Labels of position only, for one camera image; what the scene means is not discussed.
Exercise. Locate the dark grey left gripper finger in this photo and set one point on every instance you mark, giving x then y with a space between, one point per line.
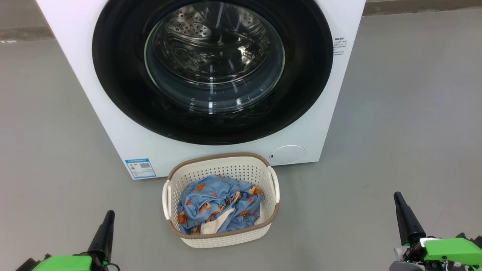
102 237

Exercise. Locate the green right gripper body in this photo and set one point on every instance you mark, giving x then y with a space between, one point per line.
452 250

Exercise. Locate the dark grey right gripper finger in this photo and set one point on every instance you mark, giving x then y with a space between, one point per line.
408 222

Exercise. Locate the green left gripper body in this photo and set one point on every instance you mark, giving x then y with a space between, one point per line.
64 264

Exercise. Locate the blue and cream garment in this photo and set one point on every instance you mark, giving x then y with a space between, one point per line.
216 226

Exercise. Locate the blue bear print garment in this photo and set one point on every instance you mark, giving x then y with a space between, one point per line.
211 192

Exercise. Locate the black glass washer door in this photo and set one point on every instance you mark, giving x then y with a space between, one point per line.
120 75

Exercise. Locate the white front-load washing machine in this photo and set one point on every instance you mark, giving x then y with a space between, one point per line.
150 158

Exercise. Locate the steel washing machine drum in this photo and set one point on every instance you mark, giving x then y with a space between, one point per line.
211 37

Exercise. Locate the blue energy label sticker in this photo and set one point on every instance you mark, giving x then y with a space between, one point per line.
140 168

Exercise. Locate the round white filter cover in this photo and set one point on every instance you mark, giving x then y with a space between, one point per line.
287 154

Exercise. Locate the cream basket with brown rim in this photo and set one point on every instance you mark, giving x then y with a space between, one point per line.
226 165

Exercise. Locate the black text warning label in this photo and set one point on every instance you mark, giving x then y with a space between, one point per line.
339 46

